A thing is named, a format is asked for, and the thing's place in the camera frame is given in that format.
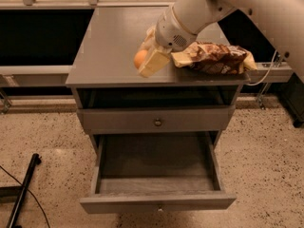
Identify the metal railing frame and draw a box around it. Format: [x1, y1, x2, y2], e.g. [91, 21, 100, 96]
[0, 0, 175, 94]

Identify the black stand leg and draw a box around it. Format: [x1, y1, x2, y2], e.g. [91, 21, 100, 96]
[6, 153, 41, 228]

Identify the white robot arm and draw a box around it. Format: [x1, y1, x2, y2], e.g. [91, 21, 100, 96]
[139, 0, 304, 81]

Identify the black floor cable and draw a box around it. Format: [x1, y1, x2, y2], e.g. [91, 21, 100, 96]
[0, 165, 51, 228]

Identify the brown chip bag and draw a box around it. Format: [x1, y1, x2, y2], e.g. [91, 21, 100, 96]
[172, 41, 257, 75]

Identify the closed grey drawer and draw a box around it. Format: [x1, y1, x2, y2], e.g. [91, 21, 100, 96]
[77, 105, 235, 135]

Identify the orange fruit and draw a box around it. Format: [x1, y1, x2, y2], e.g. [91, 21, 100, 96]
[133, 49, 147, 68]

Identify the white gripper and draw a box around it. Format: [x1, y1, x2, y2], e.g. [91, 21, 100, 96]
[138, 7, 197, 78]

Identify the grey drawer cabinet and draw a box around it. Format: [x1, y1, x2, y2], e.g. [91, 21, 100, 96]
[68, 9, 249, 148]

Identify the open grey drawer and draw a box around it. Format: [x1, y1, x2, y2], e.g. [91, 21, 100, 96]
[80, 132, 236, 214]

